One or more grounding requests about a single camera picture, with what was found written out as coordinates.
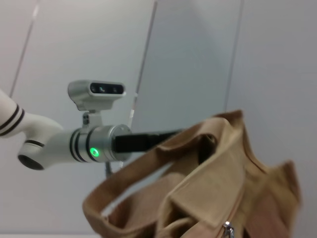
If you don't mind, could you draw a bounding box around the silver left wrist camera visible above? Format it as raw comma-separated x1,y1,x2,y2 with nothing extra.
68,79,126,129

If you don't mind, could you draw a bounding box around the khaki canvas food bag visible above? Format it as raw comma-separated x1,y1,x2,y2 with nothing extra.
82,110,304,238

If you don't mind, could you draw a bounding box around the silver zipper pull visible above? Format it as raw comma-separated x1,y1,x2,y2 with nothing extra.
222,221,235,238

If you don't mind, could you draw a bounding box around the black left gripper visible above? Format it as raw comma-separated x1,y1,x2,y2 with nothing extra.
112,128,185,154

